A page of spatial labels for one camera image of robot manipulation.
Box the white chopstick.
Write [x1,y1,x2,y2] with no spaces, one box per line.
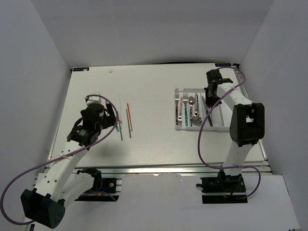
[118,94,123,129]

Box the teal chopstick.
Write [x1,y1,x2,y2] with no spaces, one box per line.
[118,122,123,141]
[126,108,132,139]

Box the green handle spoon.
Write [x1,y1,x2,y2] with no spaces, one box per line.
[192,113,202,126]

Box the dark marbled handle fork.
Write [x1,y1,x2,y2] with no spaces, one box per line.
[175,92,181,126]

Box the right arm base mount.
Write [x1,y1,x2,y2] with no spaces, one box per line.
[196,177,248,205]

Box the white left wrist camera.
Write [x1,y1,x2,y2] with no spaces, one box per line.
[85,96,102,107]

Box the pink handle spoon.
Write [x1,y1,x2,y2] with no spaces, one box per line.
[193,93,200,121]

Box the dark marbled handle knife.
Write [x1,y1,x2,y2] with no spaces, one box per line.
[202,96,213,127]

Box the green handle fork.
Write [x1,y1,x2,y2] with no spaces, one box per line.
[183,93,188,127]

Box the dark marbled handle spoon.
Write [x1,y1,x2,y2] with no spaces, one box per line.
[189,96,195,127]

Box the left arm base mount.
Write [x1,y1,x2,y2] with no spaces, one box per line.
[76,167,122,202]

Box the orange chopstick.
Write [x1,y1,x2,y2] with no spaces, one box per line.
[127,103,133,131]

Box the white cutlery tray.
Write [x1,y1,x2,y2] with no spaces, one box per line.
[174,89,232,132]

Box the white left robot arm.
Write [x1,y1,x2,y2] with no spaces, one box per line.
[21,100,118,229]

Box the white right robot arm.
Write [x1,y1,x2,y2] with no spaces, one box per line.
[205,69,265,192]

